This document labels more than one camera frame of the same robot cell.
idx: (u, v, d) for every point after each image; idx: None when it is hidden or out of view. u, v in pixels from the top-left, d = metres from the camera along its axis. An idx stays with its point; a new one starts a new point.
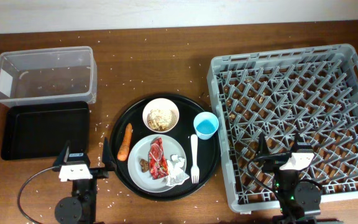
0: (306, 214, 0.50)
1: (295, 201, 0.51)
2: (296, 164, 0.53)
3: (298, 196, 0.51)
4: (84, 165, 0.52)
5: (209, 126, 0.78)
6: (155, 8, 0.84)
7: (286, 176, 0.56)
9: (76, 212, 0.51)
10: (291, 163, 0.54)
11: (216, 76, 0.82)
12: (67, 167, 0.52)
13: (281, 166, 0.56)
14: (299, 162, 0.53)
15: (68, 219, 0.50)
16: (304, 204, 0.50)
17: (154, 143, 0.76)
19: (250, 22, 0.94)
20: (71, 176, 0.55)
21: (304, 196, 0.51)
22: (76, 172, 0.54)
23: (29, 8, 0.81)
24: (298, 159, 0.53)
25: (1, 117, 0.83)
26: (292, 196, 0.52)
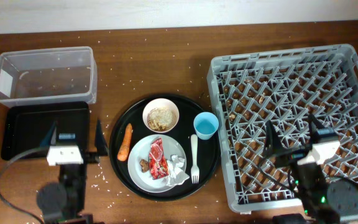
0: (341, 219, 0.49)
1: (329, 205, 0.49)
2: (321, 157, 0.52)
3: (333, 198, 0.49)
4: (76, 147, 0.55)
5: (209, 126, 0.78)
6: (155, 8, 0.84)
7: (307, 173, 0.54)
9: (59, 200, 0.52)
10: (314, 157, 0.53)
11: (216, 76, 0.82)
12: (57, 148, 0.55)
13: (301, 160, 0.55)
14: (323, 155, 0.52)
15: (51, 206, 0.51)
16: (340, 208, 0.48)
17: (154, 144, 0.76)
19: (250, 23, 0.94)
20: (60, 158, 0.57)
21: (339, 198, 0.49)
22: (66, 155, 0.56)
23: (29, 8, 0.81)
24: (321, 152, 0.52)
25: (1, 117, 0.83)
26: (324, 198, 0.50)
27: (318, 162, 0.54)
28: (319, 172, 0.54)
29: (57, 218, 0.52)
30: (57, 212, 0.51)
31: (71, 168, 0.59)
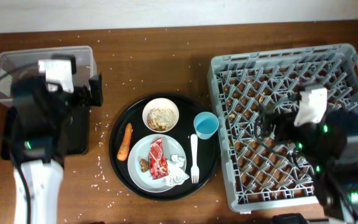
0: (349, 140, 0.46)
1: (332, 131, 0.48)
2: (311, 104, 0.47)
3: (332, 122, 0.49)
4: (69, 62, 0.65)
5: (209, 126, 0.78)
6: (155, 7, 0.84)
7: (308, 132, 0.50)
9: (29, 108, 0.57)
10: (306, 107, 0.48)
11: (216, 76, 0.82)
12: (53, 62, 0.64)
13: (298, 121, 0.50)
14: (314, 101, 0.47)
15: (25, 96, 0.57)
16: (345, 130, 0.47)
17: (154, 143, 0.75)
19: (250, 22, 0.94)
20: (56, 71, 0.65)
21: (340, 122, 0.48)
22: (61, 68, 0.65)
23: (28, 8, 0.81)
24: (311, 99, 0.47)
25: (1, 117, 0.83)
26: (325, 126, 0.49)
27: (316, 116, 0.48)
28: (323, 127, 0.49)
29: (34, 124, 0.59)
30: (29, 97, 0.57)
31: (56, 93, 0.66)
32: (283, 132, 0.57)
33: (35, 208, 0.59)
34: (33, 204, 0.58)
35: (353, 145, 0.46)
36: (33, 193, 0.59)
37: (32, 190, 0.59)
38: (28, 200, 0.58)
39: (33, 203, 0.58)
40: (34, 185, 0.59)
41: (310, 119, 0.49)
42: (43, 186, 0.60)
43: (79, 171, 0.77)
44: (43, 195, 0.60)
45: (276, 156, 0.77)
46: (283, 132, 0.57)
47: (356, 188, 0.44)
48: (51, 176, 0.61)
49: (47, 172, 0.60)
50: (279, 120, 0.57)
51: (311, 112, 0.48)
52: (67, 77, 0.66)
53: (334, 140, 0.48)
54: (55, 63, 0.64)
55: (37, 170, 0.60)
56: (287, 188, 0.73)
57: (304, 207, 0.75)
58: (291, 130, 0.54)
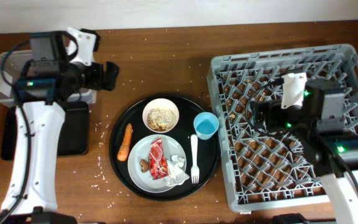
0: (328, 99, 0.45)
1: (312, 94, 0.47)
2: (293, 84, 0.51)
3: (311, 85, 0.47)
4: (94, 35, 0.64)
5: (209, 126, 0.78)
6: (154, 7, 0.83)
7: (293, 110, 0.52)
9: (46, 54, 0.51)
10: (288, 87, 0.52)
11: (216, 76, 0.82)
12: (76, 31, 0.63)
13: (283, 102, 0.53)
14: (294, 79, 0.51)
15: (46, 43, 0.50)
16: (322, 88, 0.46)
17: (154, 144, 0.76)
19: (250, 22, 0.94)
20: (82, 45, 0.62)
21: (317, 84, 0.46)
22: (84, 40, 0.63)
23: (28, 8, 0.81)
24: (291, 79, 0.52)
25: (1, 117, 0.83)
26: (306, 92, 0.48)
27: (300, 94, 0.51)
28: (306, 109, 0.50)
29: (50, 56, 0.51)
30: (50, 45, 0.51)
31: (79, 65, 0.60)
32: (271, 117, 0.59)
33: (34, 151, 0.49)
34: (35, 141, 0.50)
35: (332, 101, 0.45)
36: (38, 128, 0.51)
37: (34, 126, 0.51)
38: (28, 137, 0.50)
39: (35, 141, 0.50)
40: (33, 121, 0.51)
41: (294, 98, 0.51)
42: (43, 125, 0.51)
43: (79, 172, 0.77)
44: (50, 127, 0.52)
45: (276, 156, 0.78)
46: (271, 119, 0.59)
47: (342, 142, 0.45)
48: (50, 117, 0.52)
49: (50, 112, 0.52)
50: (268, 107, 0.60)
51: (294, 91, 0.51)
52: (89, 50, 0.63)
53: (319, 102, 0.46)
54: (79, 38, 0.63)
55: (36, 113, 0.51)
56: (286, 188, 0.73)
57: (304, 208, 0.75)
58: (279, 112, 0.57)
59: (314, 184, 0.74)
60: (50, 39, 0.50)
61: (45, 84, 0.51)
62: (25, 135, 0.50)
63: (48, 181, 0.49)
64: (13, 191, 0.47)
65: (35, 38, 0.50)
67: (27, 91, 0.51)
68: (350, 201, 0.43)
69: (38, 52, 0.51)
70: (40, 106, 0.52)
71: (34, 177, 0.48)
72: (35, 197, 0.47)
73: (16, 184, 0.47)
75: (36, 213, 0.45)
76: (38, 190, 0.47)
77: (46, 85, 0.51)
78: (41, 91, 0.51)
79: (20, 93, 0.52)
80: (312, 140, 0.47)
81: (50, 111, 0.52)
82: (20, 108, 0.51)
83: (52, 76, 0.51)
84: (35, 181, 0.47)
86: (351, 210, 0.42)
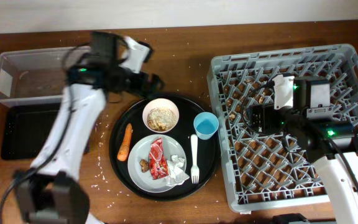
0: (315, 86, 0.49)
1: (301, 86, 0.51)
2: (281, 84, 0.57)
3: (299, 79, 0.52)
4: (146, 48, 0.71)
5: (209, 126, 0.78)
6: (155, 7, 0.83)
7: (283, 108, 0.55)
9: (104, 48, 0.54)
10: (278, 88, 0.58)
11: (216, 76, 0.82)
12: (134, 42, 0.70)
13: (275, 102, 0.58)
14: (283, 80, 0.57)
15: (99, 40, 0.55)
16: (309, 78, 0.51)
17: (154, 144, 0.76)
19: (250, 22, 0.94)
20: (135, 53, 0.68)
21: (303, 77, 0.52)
22: (137, 48, 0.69)
23: (28, 8, 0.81)
24: (280, 80, 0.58)
25: (1, 117, 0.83)
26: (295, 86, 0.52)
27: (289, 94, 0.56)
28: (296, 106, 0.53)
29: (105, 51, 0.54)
30: (108, 42, 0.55)
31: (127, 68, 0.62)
32: (266, 119, 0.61)
33: (72, 126, 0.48)
34: (74, 116, 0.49)
35: (318, 91, 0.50)
36: (81, 106, 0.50)
37: (78, 103, 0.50)
38: (71, 112, 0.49)
39: (76, 116, 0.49)
40: (78, 99, 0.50)
41: (284, 97, 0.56)
42: (86, 104, 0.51)
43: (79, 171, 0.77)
44: (90, 110, 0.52)
45: (276, 156, 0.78)
46: (266, 121, 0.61)
47: (332, 127, 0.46)
48: (93, 101, 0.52)
49: (93, 95, 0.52)
50: (261, 110, 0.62)
51: (283, 91, 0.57)
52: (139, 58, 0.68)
53: (309, 91, 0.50)
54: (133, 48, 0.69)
55: (82, 93, 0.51)
56: (286, 188, 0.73)
57: (304, 208, 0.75)
58: (273, 114, 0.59)
59: (314, 184, 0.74)
60: (106, 39, 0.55)
61: (96, 72, 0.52)
62: (67, 110, 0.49)
63: (76, 157, 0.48)
64: (45, 154, 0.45)
65: (95, 40, 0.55)
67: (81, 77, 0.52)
68: (342, 182, 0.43)
69: (94, 48, 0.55)
70: (86, 88, 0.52)
71: (66, 145, 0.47)
72: (63, 163, 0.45)
73: (49, 147, 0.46)
75: (60, 177, 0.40)
76: (68, 158, 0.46)
77: (97, 75, 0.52)
78: (91, 77, 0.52)
79: (71, 74, 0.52)
80: (302, 128, 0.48)
81: (94, 95, 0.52)
82: (69, 87, 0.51)
83: (100, 68, 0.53)
84: (66, 149, 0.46)
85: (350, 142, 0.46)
86: (344, 189, 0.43)
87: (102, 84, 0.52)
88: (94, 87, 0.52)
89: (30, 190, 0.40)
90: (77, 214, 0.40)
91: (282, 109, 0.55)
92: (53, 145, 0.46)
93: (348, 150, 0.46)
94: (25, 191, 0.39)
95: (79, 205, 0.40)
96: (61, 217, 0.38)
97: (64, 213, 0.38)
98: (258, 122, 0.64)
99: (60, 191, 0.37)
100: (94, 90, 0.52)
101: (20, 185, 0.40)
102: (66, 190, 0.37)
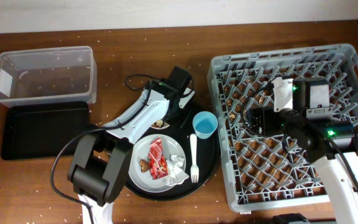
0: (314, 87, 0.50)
1: (301, 87, 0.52)
2: (279, 89, 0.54)
3: (298, 80, 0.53)
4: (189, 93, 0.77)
5: (208, 125, 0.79)
6: (154, 7, 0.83)
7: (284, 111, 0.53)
9: (181, 78, 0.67)
10: (277, 93, 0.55)
11: (216, 76, 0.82)
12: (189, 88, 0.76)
13: (275, 105, 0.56)
14: (279, 84, 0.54)
15: (181, 73, 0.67)
16: (309, 81, 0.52)
17: (153, 144, 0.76)
19: (250, 22, 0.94)
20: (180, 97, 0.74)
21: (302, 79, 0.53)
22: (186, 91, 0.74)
23: (28, 8, 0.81)
24: (277, 85, 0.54)
25: (2, 117, 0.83)
26: (294, 88, 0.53)
27: (289, 98, 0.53)
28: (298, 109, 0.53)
29: (177, 80, 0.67)
30: (186, 74, 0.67)
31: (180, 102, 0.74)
32: (266, 122, 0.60)
33: (142, 115, 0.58)
34: (145, 109, 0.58)
35: (317, 91, 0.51)
36: (153, 104, 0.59)
37: (151, 101, 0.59)
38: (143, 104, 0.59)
39: (146, 109, 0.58)
40: (152, 99, 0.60)
41: (284, 101, 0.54)
42: (156, 105, 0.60)
43: None
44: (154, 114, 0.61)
45: (276, 156, 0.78)
46: (266, 123, 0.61)
47: (332, 127, 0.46)
48: (162, 107, 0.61)
49: (161, 103, 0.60)
50: (261, 112, 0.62)
51: (283, 96, 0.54)
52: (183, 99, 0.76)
53: (309, 91, 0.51)
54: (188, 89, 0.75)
55: (155, 96, 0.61)
56: (286, 188, 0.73)
57: (304, 208, 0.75)
58: (273, 117, 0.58)
59: (314, 184, 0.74)
60: (185, 73, 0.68)
61: (171, 89, 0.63)
62: (142, 102, 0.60)
63: (137, 137, 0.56)
64: (117, 121, 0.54)
65: (176, 71, 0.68)
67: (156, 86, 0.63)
68: (342, 182, 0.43)
69: (174, 73, 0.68)
70: (159, 95, 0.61)
71: (134, 123, 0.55)
72: (126, 134, 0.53)
73: (122, 119, 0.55)
75: (121, 142, 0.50)
76: (132, 132, 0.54)
77: (169, 89, 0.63)
78: (165, 91, 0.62)
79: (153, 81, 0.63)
80: (303, 128, 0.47)
81: (163, 101, 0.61)
82: (146, 89, 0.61)
83: (171, 89, 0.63)
84: (133, 126, 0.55)
85: (350, 142, 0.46)
86: (344, 189, 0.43)
87: (170, 99, 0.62)
88: (165, 98, 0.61)
89: (93, 144, 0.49)
90: (117, 183, 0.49)
91: (282, 111, 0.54)
92: (125, 119, 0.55)
93: (348, 150, 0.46)
94: (89, 142, 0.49)
95: (121, 177, 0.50)
96: (107, 178, 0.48)
97: (112, 175, 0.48)
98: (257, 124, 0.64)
99: (121, 155, 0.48)
100: (165, 99, 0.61)
101: (89, 135, 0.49)
102: (124, 156, 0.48)
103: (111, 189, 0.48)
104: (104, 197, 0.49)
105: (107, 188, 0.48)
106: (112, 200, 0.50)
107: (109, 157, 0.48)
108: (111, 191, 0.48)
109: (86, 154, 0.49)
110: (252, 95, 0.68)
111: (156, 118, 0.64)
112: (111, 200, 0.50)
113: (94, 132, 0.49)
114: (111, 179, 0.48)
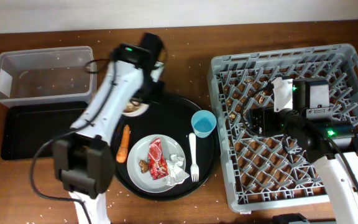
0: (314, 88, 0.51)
1: (302, 88, 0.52)
2: (279, 89, 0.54)
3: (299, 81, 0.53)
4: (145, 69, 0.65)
5: (207, 124, 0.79)
6: (154, 7, 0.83)
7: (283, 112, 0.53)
9: (153, 44, 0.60)
10: (278, 93, 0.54)
11: (216, 76, 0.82)
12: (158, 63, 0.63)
13: (276, 106, 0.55)
14: (279, 85, 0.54)
15: (153, 40, 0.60)
16: (309, 81, 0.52)
17: (152, 144, 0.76)
19: (250, 22, 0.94)
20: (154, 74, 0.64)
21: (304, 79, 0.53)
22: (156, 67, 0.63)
23: (28, 8, 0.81)
24: (278, 85, 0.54)
25: (1, 117, 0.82)
26: (295, 88, 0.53)
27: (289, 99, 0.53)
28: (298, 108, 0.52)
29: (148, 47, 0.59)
30: (160, 40, 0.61)
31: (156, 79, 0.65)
32: (266, 122, 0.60)
33: (114, 96, 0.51)
34: (115, 91, 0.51)
35: (317, 91, 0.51)
36: (122, 80, 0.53)
37: (120, 78, 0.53)
38: (112, 85, 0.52)
39: (117, 88, 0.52)
40: (121, 74, 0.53)
41: (284, 102, 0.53)
42: (127, 79, 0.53)
43: None
44: (128, 88, 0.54)
45: (276, 156, 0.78)
46: (266, 122, 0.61)
47: (332, 127, 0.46)
48: (135, 79, 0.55)
49: (135, 74, 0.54)
50: (261, 112, 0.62)
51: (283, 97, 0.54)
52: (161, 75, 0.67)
53: (309, 92, 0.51)
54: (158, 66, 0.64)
55: (124, 70, 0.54)
56: (286, 188, 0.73)
57: (304, 208, 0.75)
58: (272, 116, 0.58)
59: (314, 184, 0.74)
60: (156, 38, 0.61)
61: (142, 56, 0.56)
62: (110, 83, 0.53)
63: (110, 129, 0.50)
64: (86, 119, 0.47)
65: (148, 38, 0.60)
67: (125, 57, 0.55)
68: (342, 182, 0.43)
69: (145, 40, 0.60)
70: (128, 67, 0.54)
71: (104, 114, 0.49)
72: (98, 131, 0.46)
73: (89, 113, 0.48)
75: (96, 140, 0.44)
76: (103, 127, 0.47)
77: (141, 56, 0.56)
78: (135, 60, 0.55)
79: (117, 53, 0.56)
80: (302, 128, 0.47)
81: (135, 71, 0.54)
82: (113, 63, 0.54)
83: (141, 55, 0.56)
84: (104, 117, 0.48)
85: (350, 142, 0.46)
86: (344, 189, 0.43)
87: (144, 67, 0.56)
88: (137, 67, 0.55)
89: (68, 149, 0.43)
90: (104, 177, 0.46)
91: (282, 112, 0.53)
92: (93, 112, 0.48)
93: (348, 150, 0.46)
94: (63, 147, 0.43)
95: (105, 170, 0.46)
96: (92, 175, 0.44)
97: (95, 170, 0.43)
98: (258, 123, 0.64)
99: (97, 152, 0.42)
100: (137, 69, 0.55)
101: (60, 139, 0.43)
102: (101, 152, 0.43)
103: (100, 182, 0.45)
104: (95, 192, 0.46)
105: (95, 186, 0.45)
106: (104, 190, 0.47)
107: (87, 157, 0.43)
108: (100, 186, 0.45)
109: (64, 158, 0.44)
110: (251, 95, 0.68)
111: (133, 93, 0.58)
112: (104, 189, 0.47)
113: (65, 136, 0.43)
114: (96, 177, 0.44)
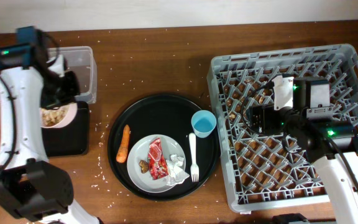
0: (315, 86, 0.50)
1: (302, 86, 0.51)
2: (280, 87, 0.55)
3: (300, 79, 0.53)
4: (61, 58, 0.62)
5: (207, 124, 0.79)
6: (154, 7, 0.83)
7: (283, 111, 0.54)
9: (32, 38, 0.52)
10: (278, 91, 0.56)
11: (216, 76, 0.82)
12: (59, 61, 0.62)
13: (276, 103, 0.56)
14: (279, 82, 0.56)
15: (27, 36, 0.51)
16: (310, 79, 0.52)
17: (152, 144, 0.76)
19: (250, 22, 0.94)
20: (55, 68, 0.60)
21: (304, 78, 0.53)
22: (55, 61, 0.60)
23: (28, 8, 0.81)
24: (278, 84, 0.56)
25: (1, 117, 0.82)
26: (295, 86, 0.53)
27: (291, 97, 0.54)
28: (298, 107, 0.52)
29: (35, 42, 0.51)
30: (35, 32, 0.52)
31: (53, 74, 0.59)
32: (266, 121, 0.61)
33: (18, 112, 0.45)
34: (19, 103, 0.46)
35: (318, 91, 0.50)
36: (18, 90, 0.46)
37: (16, 89, 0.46)
38: (10, 101, 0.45)
39: (18, 102, 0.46)
40: (13, 86, 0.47)
41: (286, 100, 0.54)
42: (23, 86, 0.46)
43: (79, 171, 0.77)
44: (32, 90, 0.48)
45: (276, 157, 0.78)
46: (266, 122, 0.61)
47: (332, 127, 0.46)
48: (32, 79, 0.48)
49: (29, 76, 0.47)
50: (261, 111, 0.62)
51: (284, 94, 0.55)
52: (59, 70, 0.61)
53: (310, 91, 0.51)
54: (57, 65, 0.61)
55: (16, 78, 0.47)
56: (286, 188, 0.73)
57: (304, 208, 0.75)
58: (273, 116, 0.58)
59: (314, 184, 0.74)
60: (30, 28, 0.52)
61: (32, 53, 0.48)
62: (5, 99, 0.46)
63: (38, 141, 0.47)
64: (5, 150, 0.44)
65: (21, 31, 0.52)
67: (3, 61, 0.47)
68: (342, 182, 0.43)
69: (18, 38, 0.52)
70: (19, 72, 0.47)
71: (23, 135, 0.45)
72: (27, 155, 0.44)
73: (5, 143, 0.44)
75: (30, 163, 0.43)
76: (30, 147, 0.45)
77: (23, 52, 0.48)
78: (16, 62, 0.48)
79: None
80: (302, 128, 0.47)
81: (30, 71, 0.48)
82: None
83: (23, 46, 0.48)
84: (24, 139, 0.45)
85: (350, 142, 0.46)
86: (344, 189, 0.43)
87: (35, 62, 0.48)
88: (25, 67, 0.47)
89: (6, 188, 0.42)
90: (63, 190, 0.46)
91: (282, 110, 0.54)
92: (9, 142, 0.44)
93: (348, 150, 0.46)
94: (2, 190, 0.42)
95: (60, 183, 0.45)
96: (46, 196, 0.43)
97: (47, 189, 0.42)
98: (258, 123, 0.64)
99: (39, 173, 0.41)
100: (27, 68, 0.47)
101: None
102: (43, 172, 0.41)
103: (59, 196, 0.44)
104: (63, 207, 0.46)
105: (58, 202, 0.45)
106: (71, 199, 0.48)
107: (32, 183, 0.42)
108: (63, 200, 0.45)
109: (10, 197, 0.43)
110: (251, 95, 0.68)
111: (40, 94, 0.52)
112: (68, 198, 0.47)
113: None
114: (52, 195, 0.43)
